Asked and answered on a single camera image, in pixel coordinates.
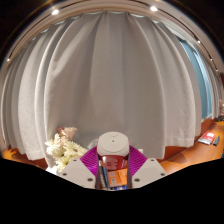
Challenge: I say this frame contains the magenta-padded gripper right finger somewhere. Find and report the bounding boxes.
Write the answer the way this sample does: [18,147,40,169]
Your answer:
[126,145,168,190]

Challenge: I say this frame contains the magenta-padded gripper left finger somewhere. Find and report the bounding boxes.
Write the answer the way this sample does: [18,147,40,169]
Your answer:
[57,145,101,190]

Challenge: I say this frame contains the red and white charger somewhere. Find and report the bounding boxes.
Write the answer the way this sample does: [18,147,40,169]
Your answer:
[96,131,130,171]

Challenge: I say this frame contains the white ceramic vase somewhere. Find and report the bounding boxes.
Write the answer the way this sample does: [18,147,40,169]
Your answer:
[45,165,61,176]

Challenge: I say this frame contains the white and pink flowers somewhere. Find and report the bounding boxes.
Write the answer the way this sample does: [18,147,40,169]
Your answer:
[44,126,89,173]

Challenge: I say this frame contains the orange flat book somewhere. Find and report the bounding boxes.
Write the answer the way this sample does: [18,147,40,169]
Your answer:
[107,168,128,188]

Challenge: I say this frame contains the red and white booklet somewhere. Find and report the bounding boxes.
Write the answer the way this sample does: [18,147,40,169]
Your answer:
[197,131,216,146]

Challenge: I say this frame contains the small dark flat object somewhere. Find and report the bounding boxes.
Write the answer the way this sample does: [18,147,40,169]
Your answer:
[212,134,221,147]

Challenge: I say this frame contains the white pleated curtain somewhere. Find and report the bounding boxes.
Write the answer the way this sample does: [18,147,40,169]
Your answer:
[0,11,204,162]

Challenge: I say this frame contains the glass window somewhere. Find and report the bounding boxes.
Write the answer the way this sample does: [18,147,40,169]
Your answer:
[179,36,214,121]

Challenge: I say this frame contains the ceiling spot lights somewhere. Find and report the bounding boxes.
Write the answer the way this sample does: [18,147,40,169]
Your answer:
[5,4,214,63]

